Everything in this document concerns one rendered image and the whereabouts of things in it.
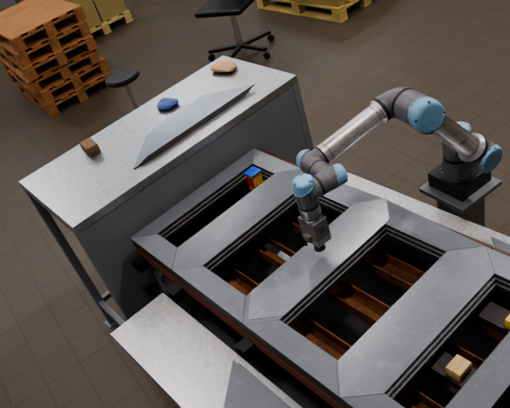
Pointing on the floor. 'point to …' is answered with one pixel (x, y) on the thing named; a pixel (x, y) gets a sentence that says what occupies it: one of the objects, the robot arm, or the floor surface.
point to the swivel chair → (212, 9)
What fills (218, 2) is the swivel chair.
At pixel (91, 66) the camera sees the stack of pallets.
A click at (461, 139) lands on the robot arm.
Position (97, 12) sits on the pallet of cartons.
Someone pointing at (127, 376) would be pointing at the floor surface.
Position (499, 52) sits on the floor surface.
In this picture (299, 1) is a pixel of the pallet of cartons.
